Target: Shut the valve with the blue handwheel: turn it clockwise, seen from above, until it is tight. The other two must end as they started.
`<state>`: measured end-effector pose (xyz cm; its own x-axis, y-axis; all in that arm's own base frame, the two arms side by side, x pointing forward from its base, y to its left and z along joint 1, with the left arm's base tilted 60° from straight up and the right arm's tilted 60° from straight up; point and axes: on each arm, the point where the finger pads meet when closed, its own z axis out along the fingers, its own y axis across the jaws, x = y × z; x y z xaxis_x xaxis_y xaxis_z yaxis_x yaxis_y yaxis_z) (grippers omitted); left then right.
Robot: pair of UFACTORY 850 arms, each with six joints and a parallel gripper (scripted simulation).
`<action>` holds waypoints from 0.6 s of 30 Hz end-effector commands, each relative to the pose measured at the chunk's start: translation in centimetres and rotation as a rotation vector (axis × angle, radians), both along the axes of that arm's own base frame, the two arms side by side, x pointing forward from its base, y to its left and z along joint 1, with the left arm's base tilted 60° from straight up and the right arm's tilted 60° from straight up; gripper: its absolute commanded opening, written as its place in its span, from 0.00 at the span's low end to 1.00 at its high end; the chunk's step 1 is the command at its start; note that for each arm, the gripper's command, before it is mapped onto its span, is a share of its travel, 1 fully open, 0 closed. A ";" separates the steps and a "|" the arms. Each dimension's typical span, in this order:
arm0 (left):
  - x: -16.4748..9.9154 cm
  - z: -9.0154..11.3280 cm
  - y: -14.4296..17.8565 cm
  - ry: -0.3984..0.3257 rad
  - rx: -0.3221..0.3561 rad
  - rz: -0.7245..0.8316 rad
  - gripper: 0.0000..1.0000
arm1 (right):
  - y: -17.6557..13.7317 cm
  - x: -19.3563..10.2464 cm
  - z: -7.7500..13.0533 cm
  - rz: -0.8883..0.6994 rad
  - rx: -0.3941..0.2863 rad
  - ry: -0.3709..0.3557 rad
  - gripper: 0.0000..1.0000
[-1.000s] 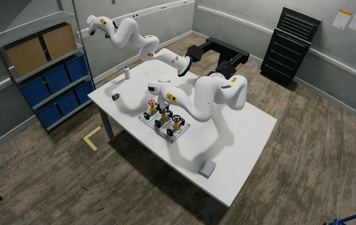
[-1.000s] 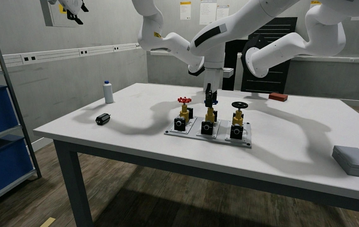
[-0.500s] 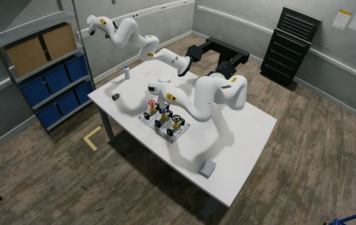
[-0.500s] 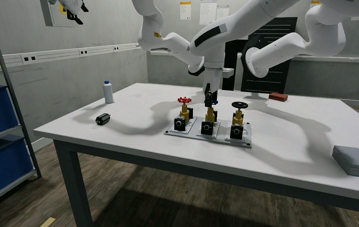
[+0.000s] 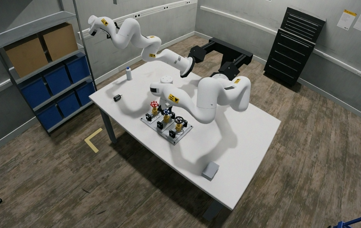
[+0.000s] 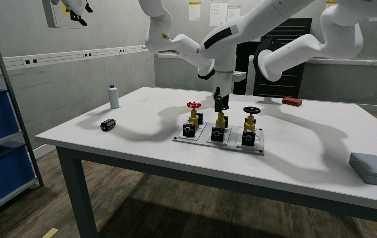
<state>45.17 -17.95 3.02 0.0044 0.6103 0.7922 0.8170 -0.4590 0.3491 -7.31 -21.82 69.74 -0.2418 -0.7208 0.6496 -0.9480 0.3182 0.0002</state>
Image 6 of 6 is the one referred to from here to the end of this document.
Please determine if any reddish-brown rectangular block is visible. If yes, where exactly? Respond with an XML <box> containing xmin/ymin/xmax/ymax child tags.
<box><xmin>282</xmin><ymin>97</ymin><xmax>302</xmax><ymax>107</ymax></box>

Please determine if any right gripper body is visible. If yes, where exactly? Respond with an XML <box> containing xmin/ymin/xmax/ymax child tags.
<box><xmin>61</xmin><ymin>0</ymin><xmax>87</xmax><ymax>16</ymax></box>

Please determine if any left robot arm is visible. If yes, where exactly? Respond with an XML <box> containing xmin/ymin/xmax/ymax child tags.
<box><xmin>199</xmin><ymin>0</ymin><xmax>377</xmax><ymax>82</ymax></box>

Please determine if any white bottle with blue cap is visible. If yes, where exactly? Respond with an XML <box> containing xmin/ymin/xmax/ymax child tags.
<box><xmin>108</xmin><ymin>85</ymin><xmax>119</xmax><ymax>108</ymax></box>

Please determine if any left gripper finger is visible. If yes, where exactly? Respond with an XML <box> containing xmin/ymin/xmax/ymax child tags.
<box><xmin>213</xmin><ymin>87</ymin><xmax>223</xmax><ymax>113</ymax></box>
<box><xmin>222</xmin><ymin>94</ymin><xmax>229</xmax><ymax>105</ymax></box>

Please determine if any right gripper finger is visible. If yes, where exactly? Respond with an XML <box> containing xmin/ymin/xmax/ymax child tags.
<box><xmin>85</xmin><ymin>2</ymin><xmax>93</xmax><ymax>13</ymax></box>
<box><xmin>70</xmin><ymin>10</ymin><xmax>87</xmax><ymax>26</ymax></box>

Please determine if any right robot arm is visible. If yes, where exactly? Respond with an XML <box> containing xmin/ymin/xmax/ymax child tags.
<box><xmin>138</xmin><ymin>0</ymin><xmax>214</xmax><ymax>76</ymax></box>

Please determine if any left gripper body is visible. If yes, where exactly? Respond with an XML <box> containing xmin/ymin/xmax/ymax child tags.
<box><xmin>212</xmin><ymin>71</ymin><xmax>232</xmax><ymax>98</ymax></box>

